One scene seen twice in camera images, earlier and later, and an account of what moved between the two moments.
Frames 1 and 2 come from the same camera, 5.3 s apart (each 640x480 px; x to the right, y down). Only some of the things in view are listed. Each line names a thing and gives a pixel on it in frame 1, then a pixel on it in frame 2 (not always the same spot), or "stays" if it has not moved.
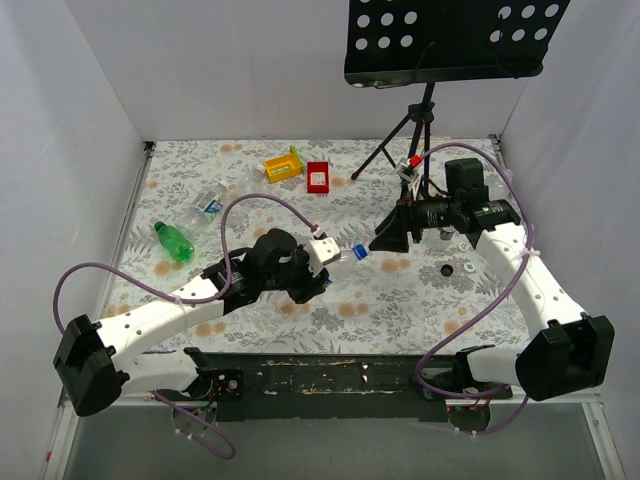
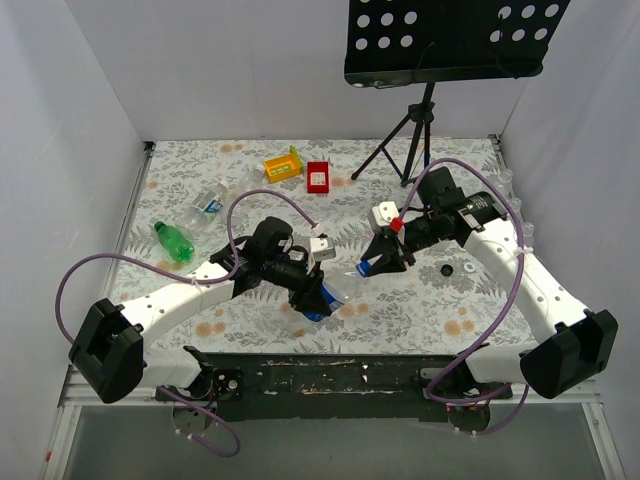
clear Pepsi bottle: (340, 271) -> (339, 288)
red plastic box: (318, 177) stays
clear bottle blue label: (203, 210) stays
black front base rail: (319, 387) stays
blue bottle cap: (360, 251) -> (363, 267)
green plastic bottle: (174, 242) stays
